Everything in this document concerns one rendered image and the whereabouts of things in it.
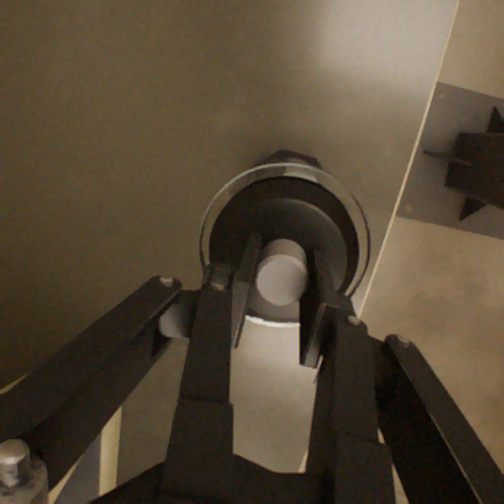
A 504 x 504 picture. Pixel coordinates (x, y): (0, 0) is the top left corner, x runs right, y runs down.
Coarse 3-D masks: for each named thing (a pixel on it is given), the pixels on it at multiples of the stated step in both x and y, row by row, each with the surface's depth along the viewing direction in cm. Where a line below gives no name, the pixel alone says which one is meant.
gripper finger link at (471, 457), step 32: (384, 352) 13; (416, 352) 13; (416, 384) 11; (384, 416) 12; (416, 416) 10; (448, 416) 10; (416, 448) 10; (448, 448) 9; (480, 448) 9; (416, 480) 10; (448, 480) 8; (480, 480) 8
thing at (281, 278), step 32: (256, 192) 22; (288, 192) 21; (320, 192) 22; (224, 224) 22; (256, 224) 21; (288, 224) 21; (320, 224) 21; (352, 224) 22; (224, 256) 22; (288, 256) 19; (352, 256) 22; (256, 288) 20; (288, 288) 19; (288, 320) 24
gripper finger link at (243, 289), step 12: (252, 240) 20; (252, 252) 18; (252, 264) 16; (240, 276) 15; (252, 276) 15; (240, 288) 15; (252, 288) 15; (240, 300) 15; (240, 312) 15; (240, 324) 15; (240, 336) 15
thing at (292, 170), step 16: (272, 160) 37; (288, 160) 34; (304, 160) 37; (240, 176) 23; (256, 176) 22; (272, 176) 22; (288, 176) 22; (304, 176) 22; (320, 176) 22; (224, 192) 23; (336, 192) 22; (208, 208) 23; (352, 208) 22; (208, 224) 24; (208, 240) 24; (368, 240) 23; (208, 256) 24; (368, 256) 23; (352, 288) 24; (256, 320) 25
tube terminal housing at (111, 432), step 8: (24, 376) 57; (0, 392) 57; (120, 408) 57; (120, 416) 58; (112, 424) 54; (120, 424) 59; (104, 432) 51; (112, 432) 55; (104, 440) 52; (112, 440) 56; (104, 448) 53; (112, 448) 57; (104, 456) 53; (112, 456) 58; (104, 464) 54; (112, 464) 59; (104, 472) 55; (112, 472) 60; (64, 480) 40; (104, 480) 56; (112, 480) 61; (56, 488) 38; (104, 488) 57; (112, 488) 62; (56, 496) 38
